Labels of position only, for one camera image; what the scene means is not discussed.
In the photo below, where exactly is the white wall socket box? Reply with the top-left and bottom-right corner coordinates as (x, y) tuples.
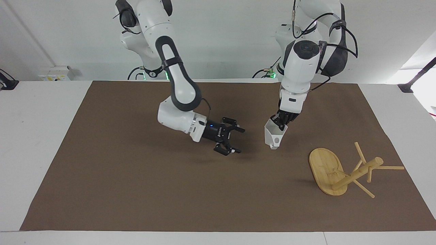
(38, 65), (81, 82)

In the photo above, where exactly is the white cup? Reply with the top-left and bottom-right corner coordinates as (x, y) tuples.
(264, 117), (289, 150)

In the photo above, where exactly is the black cable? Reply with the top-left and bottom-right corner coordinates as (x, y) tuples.
(252, 56), (282, 79)
(200, 98), (212, 120)
(127, 66), (146, 81)
(292, 0), (359, 93)

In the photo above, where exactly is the black stand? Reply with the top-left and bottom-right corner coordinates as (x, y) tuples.
(0, 68), (19, 91)
(398, 57), (436, 93)

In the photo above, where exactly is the wooden cup rack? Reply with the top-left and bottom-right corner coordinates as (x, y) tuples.
(309, 142), (405, 199)

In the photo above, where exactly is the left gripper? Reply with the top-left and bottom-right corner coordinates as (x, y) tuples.
(271, 108), (301, 132)

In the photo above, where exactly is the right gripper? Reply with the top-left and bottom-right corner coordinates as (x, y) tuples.
(201, 117), (246, 157)

